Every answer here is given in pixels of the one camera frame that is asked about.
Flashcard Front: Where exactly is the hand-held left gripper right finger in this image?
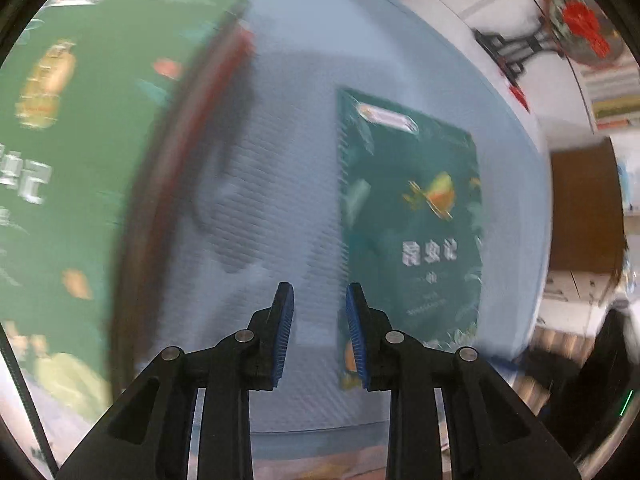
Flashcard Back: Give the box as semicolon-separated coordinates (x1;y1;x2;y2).
345;281;583;480

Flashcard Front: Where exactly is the green insect book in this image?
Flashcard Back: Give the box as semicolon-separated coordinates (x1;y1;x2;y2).
0;0;251;423

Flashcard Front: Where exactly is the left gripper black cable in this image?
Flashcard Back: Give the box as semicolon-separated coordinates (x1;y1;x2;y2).
0;321;57;478

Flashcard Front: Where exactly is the red tassel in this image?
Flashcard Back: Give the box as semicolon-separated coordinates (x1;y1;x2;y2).
507;77;532;113

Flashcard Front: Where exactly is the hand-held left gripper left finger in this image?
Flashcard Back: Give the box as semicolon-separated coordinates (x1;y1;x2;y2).
56;281;296;480

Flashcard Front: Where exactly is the brown wooden cabinet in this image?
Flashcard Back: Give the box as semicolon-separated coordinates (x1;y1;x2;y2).
549;137;630;273

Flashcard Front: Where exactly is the row of pale-spined books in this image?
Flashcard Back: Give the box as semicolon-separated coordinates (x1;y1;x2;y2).
582;45;640;131

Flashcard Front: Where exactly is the red fairy tale book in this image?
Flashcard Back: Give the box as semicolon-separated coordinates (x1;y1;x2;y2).
120;25;256;391

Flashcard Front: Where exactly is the light blue quilted mat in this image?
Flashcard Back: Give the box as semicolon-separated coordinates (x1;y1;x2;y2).
100;0;553;461

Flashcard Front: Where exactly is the dark teal insect book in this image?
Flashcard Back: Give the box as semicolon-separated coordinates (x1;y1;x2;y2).
336;87;485;392

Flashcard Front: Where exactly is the round red flower fan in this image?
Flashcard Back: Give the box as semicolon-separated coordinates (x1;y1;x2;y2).
542;0;628;68

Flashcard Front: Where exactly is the light blue card box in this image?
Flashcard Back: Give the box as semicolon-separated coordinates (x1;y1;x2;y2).
617;160;640;216

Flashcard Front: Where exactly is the black fan stand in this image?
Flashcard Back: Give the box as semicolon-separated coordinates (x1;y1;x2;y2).
472;20;556;81

